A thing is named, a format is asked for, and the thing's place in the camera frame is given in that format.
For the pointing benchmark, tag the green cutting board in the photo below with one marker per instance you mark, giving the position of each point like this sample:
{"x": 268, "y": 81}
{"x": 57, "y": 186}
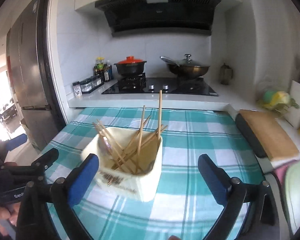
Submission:
{"x": 298, "y": 195}

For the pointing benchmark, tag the pink cloth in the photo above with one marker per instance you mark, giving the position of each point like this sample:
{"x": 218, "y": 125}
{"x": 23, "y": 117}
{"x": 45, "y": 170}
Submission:
{"x": 282, "y": 173}

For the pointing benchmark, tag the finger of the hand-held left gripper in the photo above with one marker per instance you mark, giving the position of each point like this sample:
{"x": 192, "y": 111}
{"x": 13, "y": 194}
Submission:
{"x": 16, "y": 142}
{"x": 46, "y": 160}

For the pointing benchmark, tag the cream plastic utensil holder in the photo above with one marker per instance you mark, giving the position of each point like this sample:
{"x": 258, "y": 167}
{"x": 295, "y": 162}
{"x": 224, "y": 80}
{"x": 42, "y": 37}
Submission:
{"x": 145, "y": 180}

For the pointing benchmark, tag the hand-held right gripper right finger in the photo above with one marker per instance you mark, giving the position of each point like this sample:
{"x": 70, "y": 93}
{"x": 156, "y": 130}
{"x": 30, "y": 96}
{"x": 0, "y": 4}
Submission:
{"x": 215, "y": 177}

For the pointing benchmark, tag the metal spoon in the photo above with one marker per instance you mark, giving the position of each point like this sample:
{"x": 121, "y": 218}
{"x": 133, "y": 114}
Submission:
{"x": 105, "y": 143}

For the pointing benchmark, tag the dark wok with glass lid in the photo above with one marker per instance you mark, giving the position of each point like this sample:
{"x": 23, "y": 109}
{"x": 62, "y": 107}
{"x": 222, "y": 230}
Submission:
{"x": 187, "y": 70}

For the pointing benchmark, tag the black clay pot red lid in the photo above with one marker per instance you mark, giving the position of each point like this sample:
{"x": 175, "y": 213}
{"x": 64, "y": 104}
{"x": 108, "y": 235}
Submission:
{"x": 130, "y": 66}

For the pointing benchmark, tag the wooden dining table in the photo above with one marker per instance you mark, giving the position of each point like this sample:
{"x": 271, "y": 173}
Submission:
{"x": 6, "y": 113}

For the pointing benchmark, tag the dark glass jug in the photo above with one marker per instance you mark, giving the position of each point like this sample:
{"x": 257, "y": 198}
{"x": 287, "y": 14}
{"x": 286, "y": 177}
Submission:
{"x": 226, "y": 75}

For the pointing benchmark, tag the wooden cutting board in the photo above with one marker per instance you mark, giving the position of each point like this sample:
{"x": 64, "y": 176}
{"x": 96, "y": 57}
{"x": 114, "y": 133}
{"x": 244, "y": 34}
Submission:
{"x": 270, "y": 135}

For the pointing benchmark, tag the bunch of wooden chopsticks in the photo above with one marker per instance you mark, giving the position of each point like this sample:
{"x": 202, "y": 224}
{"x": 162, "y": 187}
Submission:
{"x": 139, "y": 140}

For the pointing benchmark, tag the red hanging cloth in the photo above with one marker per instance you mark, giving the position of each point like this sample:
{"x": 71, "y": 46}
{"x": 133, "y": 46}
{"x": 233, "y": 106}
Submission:
{"x": 8, "y": 67}

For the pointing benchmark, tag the oil bottle yellow cap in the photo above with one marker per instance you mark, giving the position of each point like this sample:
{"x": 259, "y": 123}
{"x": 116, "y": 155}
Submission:
{"x": 99, "y": 65}

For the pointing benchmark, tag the dark sauce bottle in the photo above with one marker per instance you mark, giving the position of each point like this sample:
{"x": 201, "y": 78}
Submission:
{"x": 97, "y": 72}
{"x": 108, "y": 72}

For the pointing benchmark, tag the grey refrigerator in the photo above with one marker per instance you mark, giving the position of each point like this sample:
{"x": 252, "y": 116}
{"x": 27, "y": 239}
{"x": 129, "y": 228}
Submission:
{"x": 32, "y": 67}

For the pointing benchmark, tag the black gas hob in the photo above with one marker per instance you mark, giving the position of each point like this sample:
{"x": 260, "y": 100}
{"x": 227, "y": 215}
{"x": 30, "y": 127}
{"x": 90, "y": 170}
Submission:
{"x": 195, "y": 88}

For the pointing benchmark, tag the yellow green plastic bags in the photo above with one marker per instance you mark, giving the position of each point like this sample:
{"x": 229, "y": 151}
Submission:
{"x": 276, "y": 101}

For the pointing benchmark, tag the person's right hand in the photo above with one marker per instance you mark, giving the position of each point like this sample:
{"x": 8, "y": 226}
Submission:
{"x": 175, "y": 238}

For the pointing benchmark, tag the teal checked tablecloth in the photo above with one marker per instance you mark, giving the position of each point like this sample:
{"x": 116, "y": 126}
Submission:
{"x": 190, "y": 135}

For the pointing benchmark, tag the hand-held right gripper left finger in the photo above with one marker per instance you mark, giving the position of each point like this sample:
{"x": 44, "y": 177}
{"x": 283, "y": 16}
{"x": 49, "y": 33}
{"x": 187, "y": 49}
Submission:
{"x": 83, "y": 180}

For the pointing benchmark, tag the black range hood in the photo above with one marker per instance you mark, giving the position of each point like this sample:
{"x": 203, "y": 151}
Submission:
{"x": 160, "y": 17}

